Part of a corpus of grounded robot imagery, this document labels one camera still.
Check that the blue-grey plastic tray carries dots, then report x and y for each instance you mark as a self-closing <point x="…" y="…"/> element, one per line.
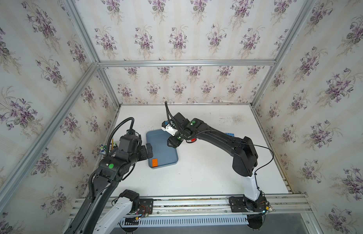
<point x="166" y="155"/>

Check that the orange lego brick lower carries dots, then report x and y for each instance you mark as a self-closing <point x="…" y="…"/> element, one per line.
<point x="154" y="163"/>

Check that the pen cup with pens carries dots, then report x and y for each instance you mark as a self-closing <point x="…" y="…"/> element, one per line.
<point x="102" y="149"/>

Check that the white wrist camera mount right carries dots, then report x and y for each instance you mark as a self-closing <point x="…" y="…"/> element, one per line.
<point x="167" y="127"/>

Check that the white slotted cable duct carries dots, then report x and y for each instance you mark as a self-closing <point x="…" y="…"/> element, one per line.
<point x="184" y="221"/>

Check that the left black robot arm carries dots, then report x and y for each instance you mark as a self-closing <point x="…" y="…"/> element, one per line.
<point x="105" y="179"/>

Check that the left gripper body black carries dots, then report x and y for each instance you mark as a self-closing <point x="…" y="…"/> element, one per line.
<point x="143" y="155"/>

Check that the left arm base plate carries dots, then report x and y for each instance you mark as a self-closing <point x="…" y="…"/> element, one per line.
<point x="142" y="209"/>

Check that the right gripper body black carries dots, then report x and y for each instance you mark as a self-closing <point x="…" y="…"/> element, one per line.
<point x="175" y="140"/>

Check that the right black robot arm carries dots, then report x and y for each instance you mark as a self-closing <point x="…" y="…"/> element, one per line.
<point x="242" y="150"/>

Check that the aluminium rail frame front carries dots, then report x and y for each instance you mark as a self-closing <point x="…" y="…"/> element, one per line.
<point x="117" y="208"/>

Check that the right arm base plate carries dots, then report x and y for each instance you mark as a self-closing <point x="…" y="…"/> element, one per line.
<point x="243" y="204"/>

